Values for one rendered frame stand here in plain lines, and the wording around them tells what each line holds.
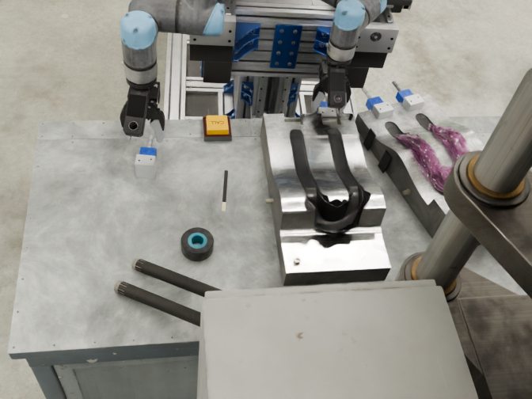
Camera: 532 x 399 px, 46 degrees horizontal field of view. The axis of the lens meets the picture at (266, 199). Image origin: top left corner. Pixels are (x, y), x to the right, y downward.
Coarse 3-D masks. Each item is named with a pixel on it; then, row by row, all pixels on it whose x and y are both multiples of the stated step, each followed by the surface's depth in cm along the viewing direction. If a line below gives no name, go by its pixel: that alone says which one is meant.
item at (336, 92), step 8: (328, 72) 172; (336, 72) 170; (344, 72) 171; (328, 80) 172; (336, 80) 170; (344, 80) 170; (328, 88) 171; (336, 88) 170; (344, 88) 170; (328, 96) 171; (336, 96) 169; (344, 96) 170; (328, 104) 171; (336, 104) 169; (344, 104) 170
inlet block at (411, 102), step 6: (396, 84) 193; (402, 90) 190; (408, 90) 191; (396, 96) 191; (402, 96) 189; (408, 96) 187; (414, 96) 187; (402, 102) 189; (408, 102) 185; (414, 102) 186; (420, 102) 186; (408, 108) 186; (414, 108) 187
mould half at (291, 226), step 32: (288, 128) 172; (320, 128) 174; (352, 128) 175; (288, 160) 166; (320, 160) 167; (352, 160) 169; (288, 192) 153; (288, 224) 153; (288, 256) 150; (320, 256) 151; (352, 256) 152; (384, 256) 153
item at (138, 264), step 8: (136, 264) 148; (144, 264) 148; (152, 264) 148; (144, 272) 148; (152, 272) 147; (160, 272) 146; (168, 272) 145; (176, 272) 146; (168, 280) 145; (176, 280) 144; (184, 280) 143; (192, 280) 143; (184, 288) 143; (192, 288) 142; (200, 288) 141; (208, 288) 141; (216, 288) 141
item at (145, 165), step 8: (152, 136) 173; (144, 152) 168; (152, 152) 168; (136, 160) 164; (144, 160) 165; (152, 160) 165; (136, 168) 165; (144, 168) 165; (152, 168) 165; (136, 176) 168; (144, 176) 167; (152, 176) 167
